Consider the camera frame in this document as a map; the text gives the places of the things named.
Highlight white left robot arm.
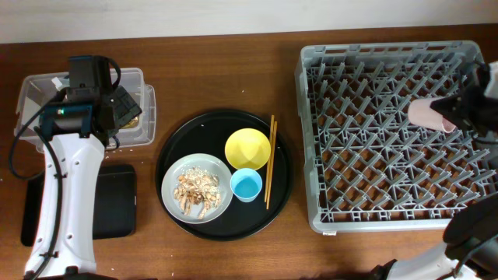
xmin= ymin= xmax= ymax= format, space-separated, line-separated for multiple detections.
xmin=23 ymin=55 xmax=142 ymax=279

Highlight food scraps on plate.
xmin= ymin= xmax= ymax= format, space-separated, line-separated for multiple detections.
xmin=173 ymin=166 xmax=221 ymax=220

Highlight black rectangular bin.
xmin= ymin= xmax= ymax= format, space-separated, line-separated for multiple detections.
xmin=20 ymin=164 xmax=137 ymax=247

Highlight clear plastic waste bin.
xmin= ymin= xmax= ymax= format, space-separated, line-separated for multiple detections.
xmin=14 ymin=68 xmax=156 ymax=149

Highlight round black tray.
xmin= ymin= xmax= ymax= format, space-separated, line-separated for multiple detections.
xmin=155 ymin=110 xmax=294 ymax=241

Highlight blue cup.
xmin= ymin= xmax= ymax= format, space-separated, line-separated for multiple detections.
xmin=230 ymin=168 xmax=262 ymax=203

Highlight gold foil wrapper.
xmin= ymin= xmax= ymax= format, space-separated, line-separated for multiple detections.
xmin=122 ymin=117 xmax=139 ymax=129

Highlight grey dishwasher rack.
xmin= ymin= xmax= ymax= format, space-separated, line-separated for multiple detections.
xmin=295 ymin=40 xmax=497 ymax=235

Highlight yellow bowl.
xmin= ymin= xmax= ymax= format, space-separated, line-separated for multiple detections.
xmin=224 ymin=128 xmax=270 ymax=170

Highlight grey plate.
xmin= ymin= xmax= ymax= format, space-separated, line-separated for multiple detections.
xmin=160 ymin=153 xmax=233 ymax=224

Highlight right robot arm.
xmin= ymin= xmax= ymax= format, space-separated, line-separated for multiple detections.
xmin=367 ymin=61 xmax=497 ymax=279

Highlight pink cup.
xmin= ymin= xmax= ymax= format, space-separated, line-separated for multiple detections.
xmin=408 ymin=97 xmax=456 ymax=133

